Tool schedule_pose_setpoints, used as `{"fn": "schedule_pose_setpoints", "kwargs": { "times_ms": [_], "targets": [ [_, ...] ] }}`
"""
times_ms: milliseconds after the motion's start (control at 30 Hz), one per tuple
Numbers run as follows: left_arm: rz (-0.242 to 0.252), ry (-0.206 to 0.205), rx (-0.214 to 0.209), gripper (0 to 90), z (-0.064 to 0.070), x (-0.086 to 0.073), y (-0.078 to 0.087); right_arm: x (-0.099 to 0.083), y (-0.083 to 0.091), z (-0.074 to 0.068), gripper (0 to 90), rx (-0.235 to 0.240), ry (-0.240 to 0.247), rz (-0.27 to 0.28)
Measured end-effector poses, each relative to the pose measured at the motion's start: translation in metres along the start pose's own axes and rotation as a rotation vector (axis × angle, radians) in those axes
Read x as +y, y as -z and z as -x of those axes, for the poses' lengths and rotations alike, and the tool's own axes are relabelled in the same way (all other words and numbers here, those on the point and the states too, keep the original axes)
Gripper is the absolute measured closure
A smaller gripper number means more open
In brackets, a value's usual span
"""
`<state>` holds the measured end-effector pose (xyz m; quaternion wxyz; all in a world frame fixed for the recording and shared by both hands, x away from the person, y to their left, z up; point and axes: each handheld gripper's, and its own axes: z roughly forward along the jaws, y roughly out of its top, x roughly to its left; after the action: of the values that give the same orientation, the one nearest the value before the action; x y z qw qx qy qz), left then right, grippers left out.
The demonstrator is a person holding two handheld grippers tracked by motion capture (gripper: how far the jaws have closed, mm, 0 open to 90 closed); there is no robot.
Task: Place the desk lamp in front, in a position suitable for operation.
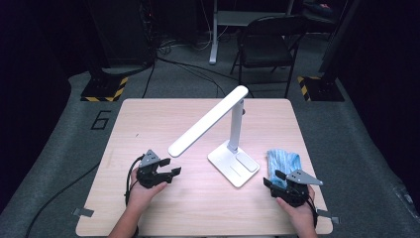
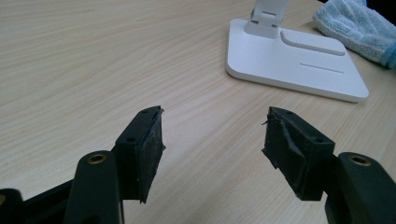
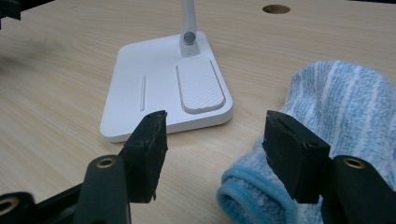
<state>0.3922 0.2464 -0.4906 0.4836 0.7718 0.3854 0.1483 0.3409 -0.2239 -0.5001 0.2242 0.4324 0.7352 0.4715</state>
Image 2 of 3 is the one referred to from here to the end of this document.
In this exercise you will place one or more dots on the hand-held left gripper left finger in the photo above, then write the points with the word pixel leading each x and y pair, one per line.
pixel 137 155

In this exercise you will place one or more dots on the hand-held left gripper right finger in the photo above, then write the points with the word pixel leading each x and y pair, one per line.
pixel 299 155

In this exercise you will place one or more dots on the white desk lamp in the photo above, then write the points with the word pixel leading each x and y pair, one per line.
pixel 280 62

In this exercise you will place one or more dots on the light blue towel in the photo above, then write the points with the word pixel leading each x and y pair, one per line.
pixel 358 28

